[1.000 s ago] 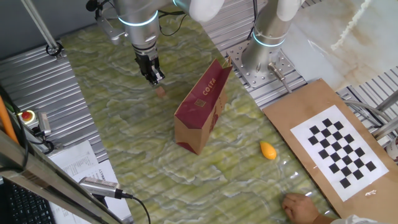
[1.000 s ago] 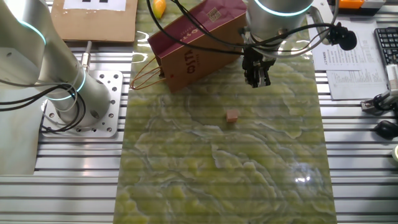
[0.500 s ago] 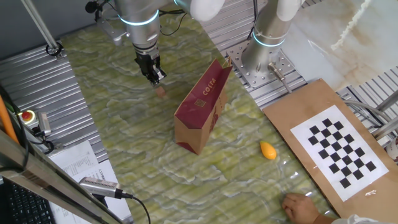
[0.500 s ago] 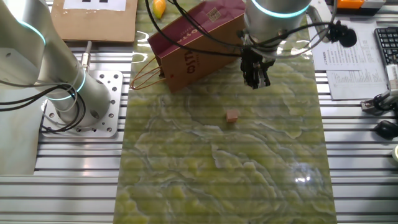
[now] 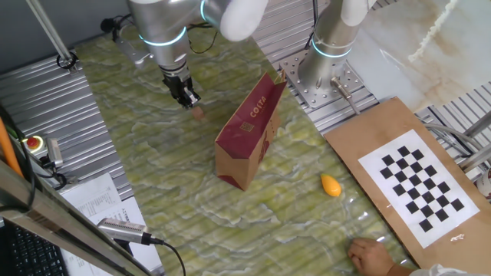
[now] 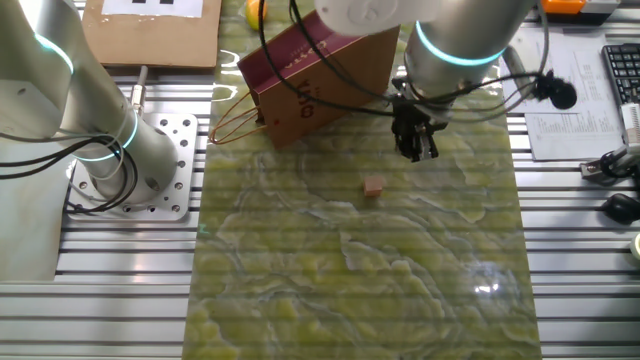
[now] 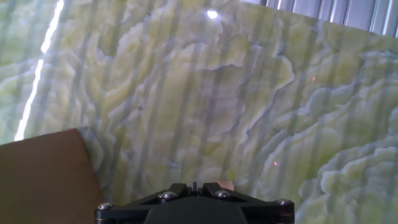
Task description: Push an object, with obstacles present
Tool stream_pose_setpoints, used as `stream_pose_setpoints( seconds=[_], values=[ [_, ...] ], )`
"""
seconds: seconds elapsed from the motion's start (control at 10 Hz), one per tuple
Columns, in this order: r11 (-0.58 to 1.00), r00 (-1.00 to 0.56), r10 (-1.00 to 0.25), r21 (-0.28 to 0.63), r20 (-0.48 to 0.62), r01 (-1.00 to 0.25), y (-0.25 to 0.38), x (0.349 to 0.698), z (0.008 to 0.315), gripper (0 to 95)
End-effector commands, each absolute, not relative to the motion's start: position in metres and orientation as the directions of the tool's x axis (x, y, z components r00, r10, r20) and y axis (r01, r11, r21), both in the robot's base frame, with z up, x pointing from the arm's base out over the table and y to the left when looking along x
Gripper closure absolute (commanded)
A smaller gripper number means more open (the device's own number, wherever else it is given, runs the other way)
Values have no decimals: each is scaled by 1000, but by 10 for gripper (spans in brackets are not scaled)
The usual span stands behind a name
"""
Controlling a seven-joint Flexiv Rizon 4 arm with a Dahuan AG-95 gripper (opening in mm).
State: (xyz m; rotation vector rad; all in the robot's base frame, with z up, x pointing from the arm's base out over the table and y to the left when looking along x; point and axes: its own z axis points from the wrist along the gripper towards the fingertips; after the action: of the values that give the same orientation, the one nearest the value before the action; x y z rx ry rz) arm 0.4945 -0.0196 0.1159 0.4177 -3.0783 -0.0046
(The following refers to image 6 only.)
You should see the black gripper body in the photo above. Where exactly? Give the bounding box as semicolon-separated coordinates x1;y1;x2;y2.
391;92;449;134

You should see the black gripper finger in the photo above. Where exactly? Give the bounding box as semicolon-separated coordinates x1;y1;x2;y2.
414;127;440;162
397;130;420;162

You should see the small pink wooden cube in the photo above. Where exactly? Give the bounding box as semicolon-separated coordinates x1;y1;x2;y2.
363;175;385;198

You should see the black rounded plastic object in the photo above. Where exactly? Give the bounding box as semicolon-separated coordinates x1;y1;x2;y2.
599;192;640;225

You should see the maroon brown paper bag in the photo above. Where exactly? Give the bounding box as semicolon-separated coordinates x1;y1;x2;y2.
208;9;401;151

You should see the printed white paper sheet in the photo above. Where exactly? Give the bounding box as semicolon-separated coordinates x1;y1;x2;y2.
523;47;627;162
499;27;610;116

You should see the green marble pattern mat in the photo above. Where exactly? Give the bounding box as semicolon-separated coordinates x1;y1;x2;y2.
180;0;544;360

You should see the yellow toy mango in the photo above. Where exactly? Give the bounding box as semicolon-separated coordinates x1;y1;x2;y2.
244;0;269;31

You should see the orange and grey device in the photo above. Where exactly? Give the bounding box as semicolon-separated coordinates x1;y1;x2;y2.
542;0;622;26

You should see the black keyboard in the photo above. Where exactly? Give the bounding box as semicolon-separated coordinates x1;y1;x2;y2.
601;43;640;107

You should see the brown cardboard board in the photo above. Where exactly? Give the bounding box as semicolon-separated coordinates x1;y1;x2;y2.
79;0;224;70

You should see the metal connector rod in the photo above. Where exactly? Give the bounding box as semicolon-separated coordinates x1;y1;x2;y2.
130;64;150;119

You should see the checkerboard calibration sheet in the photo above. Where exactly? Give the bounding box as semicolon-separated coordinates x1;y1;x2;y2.
101;0;205;19

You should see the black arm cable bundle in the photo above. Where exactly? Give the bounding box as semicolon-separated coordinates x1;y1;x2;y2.
257;0;551;119

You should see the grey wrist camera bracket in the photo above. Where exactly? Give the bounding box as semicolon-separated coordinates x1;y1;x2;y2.
502;44;534;96

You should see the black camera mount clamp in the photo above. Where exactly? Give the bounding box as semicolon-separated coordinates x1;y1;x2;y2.
579;144;640;182

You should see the silver depth camera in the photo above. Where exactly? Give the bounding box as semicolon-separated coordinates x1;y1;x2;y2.
619;102;640;147

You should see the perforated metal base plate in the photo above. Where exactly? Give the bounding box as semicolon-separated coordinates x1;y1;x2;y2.
64;112;200;222

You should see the black base cable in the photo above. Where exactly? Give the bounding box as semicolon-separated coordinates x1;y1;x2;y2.
0;132;140;215

